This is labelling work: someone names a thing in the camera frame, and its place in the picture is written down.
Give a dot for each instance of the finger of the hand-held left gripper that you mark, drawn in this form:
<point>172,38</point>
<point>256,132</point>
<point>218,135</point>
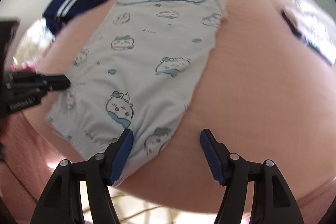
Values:
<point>57,83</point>

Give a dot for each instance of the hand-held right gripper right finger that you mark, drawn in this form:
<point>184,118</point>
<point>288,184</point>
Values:
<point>211,158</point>

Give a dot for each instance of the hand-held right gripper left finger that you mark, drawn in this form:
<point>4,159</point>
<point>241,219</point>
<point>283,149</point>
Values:
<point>122,158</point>

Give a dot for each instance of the light blue printed pants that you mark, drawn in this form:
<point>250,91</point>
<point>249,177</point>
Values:
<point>144,56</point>

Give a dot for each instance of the magenta garment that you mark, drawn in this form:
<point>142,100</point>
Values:
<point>29,65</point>

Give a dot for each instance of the white garment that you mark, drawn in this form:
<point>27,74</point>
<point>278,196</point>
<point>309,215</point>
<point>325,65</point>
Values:
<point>34,40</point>

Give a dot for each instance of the pink sheeted bed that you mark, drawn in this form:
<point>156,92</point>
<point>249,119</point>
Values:
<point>249,108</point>

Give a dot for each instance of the person's pink fluffy robe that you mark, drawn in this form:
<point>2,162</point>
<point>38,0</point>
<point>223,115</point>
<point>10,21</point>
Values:
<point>26,161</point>

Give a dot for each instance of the navy white-striped pants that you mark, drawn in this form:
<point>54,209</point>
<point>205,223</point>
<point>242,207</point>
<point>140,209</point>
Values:
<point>78,1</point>

